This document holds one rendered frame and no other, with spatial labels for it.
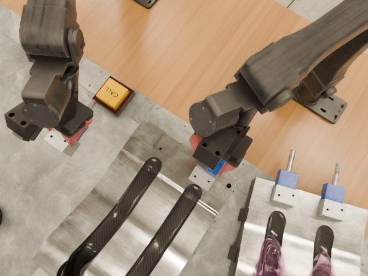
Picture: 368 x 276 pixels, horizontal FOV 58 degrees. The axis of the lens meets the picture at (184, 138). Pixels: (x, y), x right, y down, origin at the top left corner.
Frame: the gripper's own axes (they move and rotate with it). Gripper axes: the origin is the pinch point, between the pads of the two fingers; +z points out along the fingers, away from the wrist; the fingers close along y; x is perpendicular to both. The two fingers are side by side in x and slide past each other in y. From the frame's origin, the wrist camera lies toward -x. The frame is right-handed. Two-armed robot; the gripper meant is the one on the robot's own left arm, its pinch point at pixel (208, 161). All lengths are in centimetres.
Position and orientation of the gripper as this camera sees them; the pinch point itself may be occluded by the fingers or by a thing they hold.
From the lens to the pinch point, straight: 71.1
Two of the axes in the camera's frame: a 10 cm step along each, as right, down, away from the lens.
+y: 8.3, 5.4, -1.5
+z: -2.8, 6.3, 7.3
